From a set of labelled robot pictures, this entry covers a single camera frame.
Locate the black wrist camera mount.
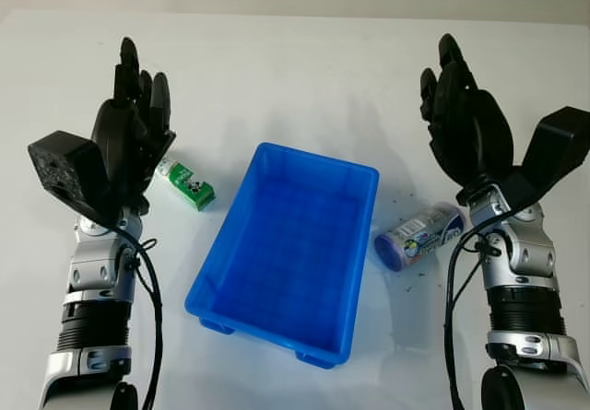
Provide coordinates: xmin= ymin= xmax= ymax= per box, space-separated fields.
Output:
xmin=26 ymin=130 xmax=117 ymax=225
xmin=455 ymin=105 xmax=590 ymax=218

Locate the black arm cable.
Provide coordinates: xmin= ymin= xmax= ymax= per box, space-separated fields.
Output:
xmin=441 ymin=225 xmax=502 ymax=410
xmin=110 ymin=224 xmax=165 ymax=410

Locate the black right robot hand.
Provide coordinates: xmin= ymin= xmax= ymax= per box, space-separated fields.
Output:
xmin=418 ymin=32 xmax=515 ymax=191

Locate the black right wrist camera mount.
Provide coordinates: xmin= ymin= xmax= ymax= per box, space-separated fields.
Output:
xmin=455 ymin=105 xmax=590 ymax=218

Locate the small green carton box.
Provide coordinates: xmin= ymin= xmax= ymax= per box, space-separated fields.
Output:
xmin=154 ymin=155 xmax=217 ymax=213

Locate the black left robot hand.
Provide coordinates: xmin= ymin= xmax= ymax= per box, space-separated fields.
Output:
xmin=89 ymin=36 xmax=179 ymax=218

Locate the blue plastic tray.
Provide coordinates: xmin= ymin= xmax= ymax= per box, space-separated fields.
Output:
xmin=183 ymin=141 xmax=381 ymax=370

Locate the purple capped plastic bottle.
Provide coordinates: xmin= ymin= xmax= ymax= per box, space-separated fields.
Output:
xmin=373 ymin=201 xmax=466 ymax=274

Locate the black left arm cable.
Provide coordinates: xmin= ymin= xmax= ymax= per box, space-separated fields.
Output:
xmin=110 ymin=224 xmax=165 ymax=410

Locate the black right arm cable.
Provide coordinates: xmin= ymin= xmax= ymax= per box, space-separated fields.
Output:
xmin=441 ymin=225 xmax=502 ymax=410

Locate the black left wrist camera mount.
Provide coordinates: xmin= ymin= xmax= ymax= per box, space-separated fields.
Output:
xmin=26 ymin=130 xmax=117 ymax=225

